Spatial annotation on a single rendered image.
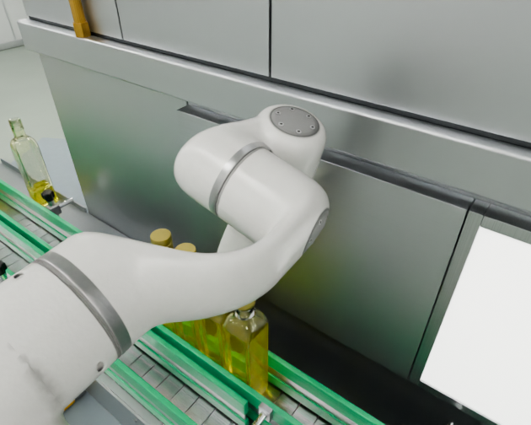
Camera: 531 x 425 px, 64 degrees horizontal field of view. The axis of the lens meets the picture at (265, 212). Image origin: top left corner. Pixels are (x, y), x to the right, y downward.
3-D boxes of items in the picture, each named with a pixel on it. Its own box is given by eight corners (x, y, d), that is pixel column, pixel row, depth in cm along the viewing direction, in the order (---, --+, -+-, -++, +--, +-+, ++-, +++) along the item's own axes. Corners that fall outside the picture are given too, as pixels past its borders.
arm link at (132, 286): (48, 303, 32) (226, 170, 45) (169, 418, 29) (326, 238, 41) (18, 237, 26) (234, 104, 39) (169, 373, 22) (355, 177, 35)
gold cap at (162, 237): (179, 253, 72) (175, 233, 69) (163, 265, 69) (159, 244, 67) (164, 244, 73) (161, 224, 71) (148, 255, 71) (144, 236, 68)
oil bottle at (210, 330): (245, 368, 81) (241, 292, 68) (226, 390, 77) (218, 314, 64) (222, 353, 83) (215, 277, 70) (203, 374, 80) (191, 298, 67)
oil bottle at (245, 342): (269, 386, 78) (270, 309, 65) (250, 410, 74) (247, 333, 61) (245, 369, 80) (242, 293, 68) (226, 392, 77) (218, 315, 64)
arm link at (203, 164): (254, 192, 32) (164, 131, 35) (233, 273, 40) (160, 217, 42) (345, 122, 42) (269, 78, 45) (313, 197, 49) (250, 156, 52)
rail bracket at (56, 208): (84, 225, 116) (71, 185, 108) (61, 238, 112) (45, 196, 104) (76, 220, 118) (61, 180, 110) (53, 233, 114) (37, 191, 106)
